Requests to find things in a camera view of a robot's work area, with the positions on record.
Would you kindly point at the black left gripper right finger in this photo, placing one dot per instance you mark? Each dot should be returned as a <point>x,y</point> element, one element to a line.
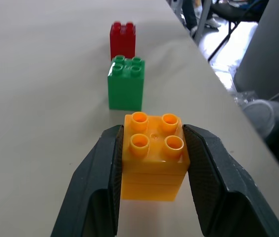
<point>225,187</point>

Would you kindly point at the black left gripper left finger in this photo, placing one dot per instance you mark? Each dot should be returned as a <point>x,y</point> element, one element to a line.
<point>92,182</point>

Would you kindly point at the orange studded building block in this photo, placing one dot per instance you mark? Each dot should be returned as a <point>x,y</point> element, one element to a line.
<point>151,170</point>

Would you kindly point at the green studded building block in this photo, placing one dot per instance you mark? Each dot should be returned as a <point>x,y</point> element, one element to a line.
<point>126,86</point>

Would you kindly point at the silver robot body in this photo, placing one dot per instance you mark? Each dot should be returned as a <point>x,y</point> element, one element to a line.
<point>270,74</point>

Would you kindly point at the red studded building block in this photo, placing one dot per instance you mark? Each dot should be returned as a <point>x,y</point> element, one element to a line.
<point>122,42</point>

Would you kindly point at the grey metal table leg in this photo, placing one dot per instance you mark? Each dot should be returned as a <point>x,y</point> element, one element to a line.
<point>202,19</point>

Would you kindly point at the black folding chair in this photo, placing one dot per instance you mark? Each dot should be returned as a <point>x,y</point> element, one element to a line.
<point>238,17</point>

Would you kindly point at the seated person's legs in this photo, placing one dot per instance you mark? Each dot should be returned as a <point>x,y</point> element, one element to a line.
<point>198,14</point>

